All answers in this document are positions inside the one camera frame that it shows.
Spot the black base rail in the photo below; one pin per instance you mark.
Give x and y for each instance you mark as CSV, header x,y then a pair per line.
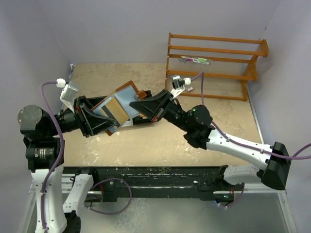
x,y
181,182

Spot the black right bin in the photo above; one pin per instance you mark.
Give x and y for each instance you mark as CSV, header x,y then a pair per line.
x,y
141,119

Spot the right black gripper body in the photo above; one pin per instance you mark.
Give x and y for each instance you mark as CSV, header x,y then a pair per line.
x,y
167,108

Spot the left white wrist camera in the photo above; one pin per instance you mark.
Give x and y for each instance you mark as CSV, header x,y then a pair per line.
x,y
69,91

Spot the brown leather card holder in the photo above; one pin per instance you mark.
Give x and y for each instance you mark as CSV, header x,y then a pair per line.
x,y
116,105

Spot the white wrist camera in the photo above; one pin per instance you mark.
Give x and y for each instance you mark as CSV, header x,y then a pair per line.
x,y
69,91
179,85

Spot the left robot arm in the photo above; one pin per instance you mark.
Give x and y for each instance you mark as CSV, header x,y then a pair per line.
x,y
44,141

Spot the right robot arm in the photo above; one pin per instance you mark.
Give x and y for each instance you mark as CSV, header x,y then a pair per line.
x,y
271,163

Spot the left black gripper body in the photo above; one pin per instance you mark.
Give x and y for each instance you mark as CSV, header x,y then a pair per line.
x,y
80,118

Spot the coloured markers on rack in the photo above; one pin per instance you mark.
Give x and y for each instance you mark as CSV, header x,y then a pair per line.
x,y
196,60

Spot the orange wooden rack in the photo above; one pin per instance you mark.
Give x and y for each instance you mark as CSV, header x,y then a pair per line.
x,y
234,64

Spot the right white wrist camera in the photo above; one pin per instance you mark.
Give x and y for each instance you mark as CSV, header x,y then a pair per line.
x,y
179,85

